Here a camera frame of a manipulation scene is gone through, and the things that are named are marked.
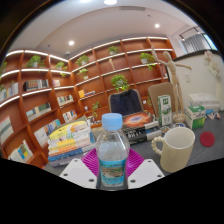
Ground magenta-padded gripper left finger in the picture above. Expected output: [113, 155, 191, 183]
[59, 148, 102, 190]

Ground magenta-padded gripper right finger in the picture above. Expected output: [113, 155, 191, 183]
[125, 148, 166, 190]

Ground clear blue-capped water bottle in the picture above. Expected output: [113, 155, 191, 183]
[95, 112, 131, 191]

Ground colourful book stack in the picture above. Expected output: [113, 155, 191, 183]
[47, 115, 97, 167]

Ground cream ceramic mug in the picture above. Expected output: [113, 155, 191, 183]
[151, 126, 196, 173]

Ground book stack with nebula cover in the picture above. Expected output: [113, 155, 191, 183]
[121, 111, 163, 145]

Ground green and white drink carton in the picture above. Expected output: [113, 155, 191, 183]
[157, 94, 173, 127]

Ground flat round red coaster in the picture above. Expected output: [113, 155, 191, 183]
[199, 131, 216, 148]

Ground dark office chair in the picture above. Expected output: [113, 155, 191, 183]
[107, 88, 145, 117]

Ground green tissue box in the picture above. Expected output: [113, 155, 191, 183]
[185, 104, 207, 130]

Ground brown chair back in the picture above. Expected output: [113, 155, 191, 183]
[147, 82, 178, 116]

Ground wooden shelf unit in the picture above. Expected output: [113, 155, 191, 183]
[0, 35, 178, 169]

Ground white tissue pack stack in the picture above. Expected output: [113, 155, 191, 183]
[188, 93, 221, 115]

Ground white partition panel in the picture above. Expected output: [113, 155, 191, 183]
[171, 49, 224, 118]

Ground white vase with flowers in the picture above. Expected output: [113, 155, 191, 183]
[203, 49, 224, 101]

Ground round ceiling lights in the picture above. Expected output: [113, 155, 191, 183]
[68, 0, 161, 47]

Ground window with grey curtain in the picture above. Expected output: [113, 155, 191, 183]
[179, 26, 218, 54]

